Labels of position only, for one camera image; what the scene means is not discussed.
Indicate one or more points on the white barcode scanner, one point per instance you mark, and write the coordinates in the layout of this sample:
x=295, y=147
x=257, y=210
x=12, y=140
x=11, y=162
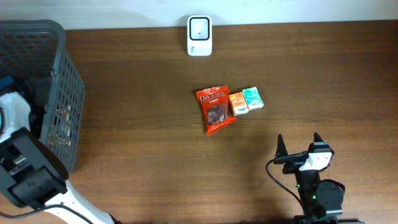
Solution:
x=199, y=36

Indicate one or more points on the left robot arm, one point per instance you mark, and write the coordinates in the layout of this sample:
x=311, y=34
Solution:
x=31, y=175

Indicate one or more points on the yellow wet wipes pack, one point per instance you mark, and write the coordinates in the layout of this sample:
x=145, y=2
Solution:
x=63, y=125

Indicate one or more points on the orange tissue pack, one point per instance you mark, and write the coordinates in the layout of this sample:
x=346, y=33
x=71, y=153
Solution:
x=238, y=104

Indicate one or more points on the red snack bag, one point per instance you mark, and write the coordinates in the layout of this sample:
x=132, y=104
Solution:
x=214, y=103

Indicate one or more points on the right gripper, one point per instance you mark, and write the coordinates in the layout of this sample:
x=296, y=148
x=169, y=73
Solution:
x=293, y=162

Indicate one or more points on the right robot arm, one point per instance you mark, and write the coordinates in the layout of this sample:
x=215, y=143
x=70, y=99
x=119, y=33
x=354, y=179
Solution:
x=320, y=200

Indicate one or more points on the grey plastic mesh basket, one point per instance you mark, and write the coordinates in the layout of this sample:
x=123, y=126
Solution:
x=34, y=53

